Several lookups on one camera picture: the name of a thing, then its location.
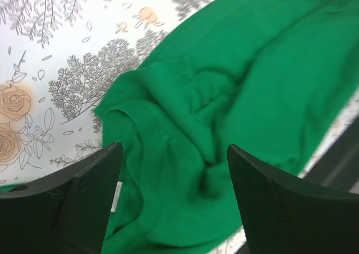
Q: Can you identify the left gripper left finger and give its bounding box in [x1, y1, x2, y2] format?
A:
[1, 142, 123, 254]

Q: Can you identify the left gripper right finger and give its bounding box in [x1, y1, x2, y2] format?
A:
[227, 145, 358, 253]

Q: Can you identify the green t-shirt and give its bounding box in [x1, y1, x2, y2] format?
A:
[95, 0, 358, 253]

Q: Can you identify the floral patterned table mat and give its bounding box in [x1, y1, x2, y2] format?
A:
[1, 0, 358, 253]

